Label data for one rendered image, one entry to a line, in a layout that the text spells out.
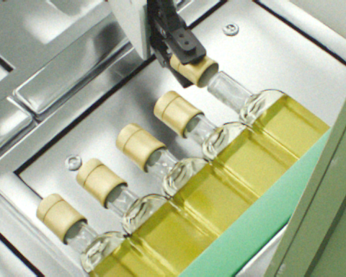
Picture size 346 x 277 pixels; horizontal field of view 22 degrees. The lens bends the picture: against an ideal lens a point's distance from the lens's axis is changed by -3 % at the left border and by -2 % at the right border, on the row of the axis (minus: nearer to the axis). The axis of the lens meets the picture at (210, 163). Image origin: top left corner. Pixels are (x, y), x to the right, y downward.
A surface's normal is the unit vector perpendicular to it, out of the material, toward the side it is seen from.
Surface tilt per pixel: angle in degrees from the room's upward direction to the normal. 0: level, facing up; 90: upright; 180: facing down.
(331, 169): 89
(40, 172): 90
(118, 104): 90
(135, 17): 75
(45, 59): 90
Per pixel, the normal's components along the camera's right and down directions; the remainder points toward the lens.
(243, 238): 0.00, -0.51
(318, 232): -0.64, 0.34
